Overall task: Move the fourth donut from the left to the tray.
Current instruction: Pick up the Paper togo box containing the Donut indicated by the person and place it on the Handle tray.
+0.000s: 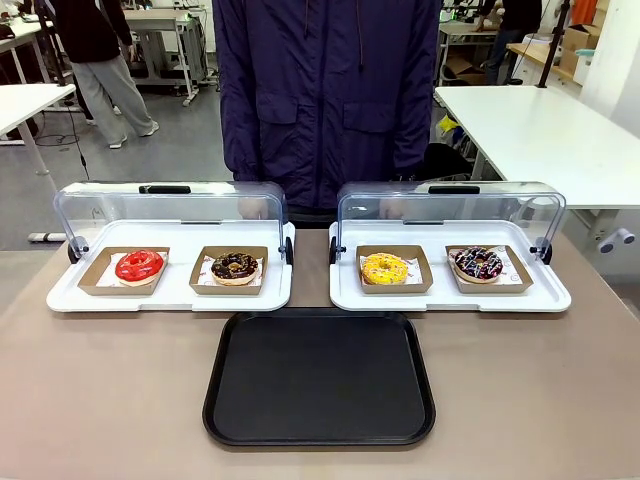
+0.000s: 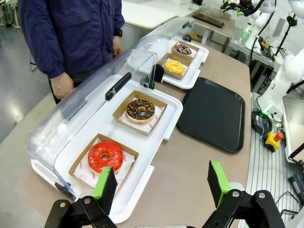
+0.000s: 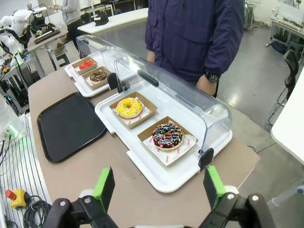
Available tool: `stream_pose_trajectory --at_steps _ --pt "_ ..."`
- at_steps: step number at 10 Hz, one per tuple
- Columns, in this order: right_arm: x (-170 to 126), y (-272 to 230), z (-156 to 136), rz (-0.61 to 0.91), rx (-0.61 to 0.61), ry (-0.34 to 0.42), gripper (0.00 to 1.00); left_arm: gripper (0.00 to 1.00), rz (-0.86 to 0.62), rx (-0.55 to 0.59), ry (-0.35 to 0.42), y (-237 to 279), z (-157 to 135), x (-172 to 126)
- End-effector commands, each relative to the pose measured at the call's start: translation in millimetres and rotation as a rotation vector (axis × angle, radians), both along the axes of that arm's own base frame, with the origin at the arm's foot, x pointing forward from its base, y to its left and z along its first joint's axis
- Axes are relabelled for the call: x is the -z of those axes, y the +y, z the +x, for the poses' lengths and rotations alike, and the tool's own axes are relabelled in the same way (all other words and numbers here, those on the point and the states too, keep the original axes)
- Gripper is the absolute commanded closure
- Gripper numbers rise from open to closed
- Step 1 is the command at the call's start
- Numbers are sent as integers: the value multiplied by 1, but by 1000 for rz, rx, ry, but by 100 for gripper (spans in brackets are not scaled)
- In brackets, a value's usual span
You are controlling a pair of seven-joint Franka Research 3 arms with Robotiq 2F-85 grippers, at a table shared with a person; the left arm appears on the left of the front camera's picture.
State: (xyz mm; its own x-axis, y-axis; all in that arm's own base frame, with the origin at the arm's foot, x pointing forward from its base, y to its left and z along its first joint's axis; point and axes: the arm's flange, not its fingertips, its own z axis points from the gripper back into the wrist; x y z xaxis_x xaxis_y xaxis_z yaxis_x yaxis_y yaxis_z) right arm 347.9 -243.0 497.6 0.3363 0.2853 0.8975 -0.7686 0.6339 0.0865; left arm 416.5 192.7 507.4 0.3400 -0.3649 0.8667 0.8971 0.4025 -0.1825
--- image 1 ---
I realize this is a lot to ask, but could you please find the person's right hand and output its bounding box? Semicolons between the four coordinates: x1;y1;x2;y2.
236;196;264;221

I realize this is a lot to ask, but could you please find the white table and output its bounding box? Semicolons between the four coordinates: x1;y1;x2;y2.
433;85;640;211
0;82;77;244

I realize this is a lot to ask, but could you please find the dark donut with white drizzle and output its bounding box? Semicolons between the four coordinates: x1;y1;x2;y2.
452;245;505;284

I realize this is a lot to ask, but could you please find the chocolate glazed donut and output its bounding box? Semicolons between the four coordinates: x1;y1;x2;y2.
210;251;261;287

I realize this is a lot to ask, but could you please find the red glazed donut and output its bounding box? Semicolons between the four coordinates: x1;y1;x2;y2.
114;249;167;288

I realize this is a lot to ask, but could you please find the yellow sprinkled donut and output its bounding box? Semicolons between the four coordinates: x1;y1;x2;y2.
360;252;410;286

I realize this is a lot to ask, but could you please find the brown cardboard donut tray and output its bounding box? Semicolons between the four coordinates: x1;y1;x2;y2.
444;244;535;295
355;244;434;295
188;245;270;297
77;246;171;297

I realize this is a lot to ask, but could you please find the person in navy jacket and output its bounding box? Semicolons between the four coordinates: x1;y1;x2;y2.
211;0;444;229

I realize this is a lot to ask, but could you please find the white display tray base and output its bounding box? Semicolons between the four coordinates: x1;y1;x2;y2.
45;219;297;314
328;220;573;314

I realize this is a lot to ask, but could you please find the clear plastic dome lid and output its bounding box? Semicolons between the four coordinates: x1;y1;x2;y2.
329;180;568;266
52;180;295;266

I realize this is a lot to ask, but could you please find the black chair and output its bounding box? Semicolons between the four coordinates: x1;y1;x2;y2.
422;142;474;182

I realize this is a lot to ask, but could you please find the cardboard box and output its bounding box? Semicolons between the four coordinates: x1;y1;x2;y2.
558;23;604;74

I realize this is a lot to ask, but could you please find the black plastic serving tray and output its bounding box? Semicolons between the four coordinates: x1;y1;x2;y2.
201;308;437;448

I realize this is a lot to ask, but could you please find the grey workbench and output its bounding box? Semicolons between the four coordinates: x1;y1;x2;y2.
122;5;211;107

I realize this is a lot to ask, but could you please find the person's left hand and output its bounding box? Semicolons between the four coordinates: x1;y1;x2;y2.
378;197;407;221

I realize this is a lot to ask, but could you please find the person in grey trousers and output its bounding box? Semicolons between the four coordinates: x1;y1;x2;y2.
49;0;161;150

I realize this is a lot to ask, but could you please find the person in dark clothes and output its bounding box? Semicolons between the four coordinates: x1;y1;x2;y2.
482;0;544;86

